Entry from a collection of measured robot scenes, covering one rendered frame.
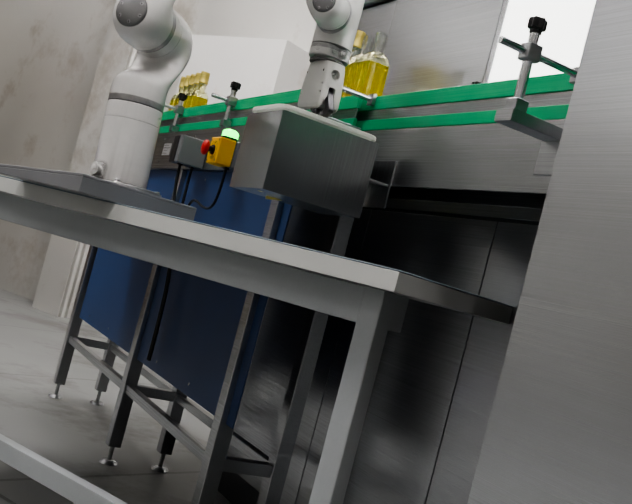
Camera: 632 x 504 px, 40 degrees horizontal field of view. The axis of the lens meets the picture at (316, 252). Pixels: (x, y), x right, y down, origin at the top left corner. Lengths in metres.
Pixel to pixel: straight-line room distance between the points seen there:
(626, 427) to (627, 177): 0.29
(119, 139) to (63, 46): 5.57
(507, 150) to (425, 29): 0.78
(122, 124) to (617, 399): 1.22
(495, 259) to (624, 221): 0.76
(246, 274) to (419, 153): 0.43
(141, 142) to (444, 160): 0.65
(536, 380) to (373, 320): 0.37
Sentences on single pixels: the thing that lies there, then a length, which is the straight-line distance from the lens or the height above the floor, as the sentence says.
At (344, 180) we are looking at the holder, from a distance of 1.72.
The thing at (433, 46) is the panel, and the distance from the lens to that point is 2.18.
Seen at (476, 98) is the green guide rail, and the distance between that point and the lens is 1.67.
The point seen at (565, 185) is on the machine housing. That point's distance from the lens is 1.14.
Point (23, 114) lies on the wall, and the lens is 7.59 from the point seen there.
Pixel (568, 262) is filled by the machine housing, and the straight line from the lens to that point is 1.10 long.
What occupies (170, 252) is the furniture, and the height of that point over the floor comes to 0.68.
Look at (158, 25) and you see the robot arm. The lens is 1.90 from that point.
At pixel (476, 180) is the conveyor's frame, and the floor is 0.94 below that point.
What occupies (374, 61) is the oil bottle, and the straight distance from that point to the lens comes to 2.10.
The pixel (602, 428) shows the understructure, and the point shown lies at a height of 0.63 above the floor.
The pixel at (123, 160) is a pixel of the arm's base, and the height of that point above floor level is 0.84.
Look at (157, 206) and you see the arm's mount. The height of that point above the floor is 0.77.
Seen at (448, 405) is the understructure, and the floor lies 0.52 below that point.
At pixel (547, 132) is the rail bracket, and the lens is 1.41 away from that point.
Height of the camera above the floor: 0.70
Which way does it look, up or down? 2 degrees up
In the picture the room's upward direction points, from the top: 15 degrees clockwise
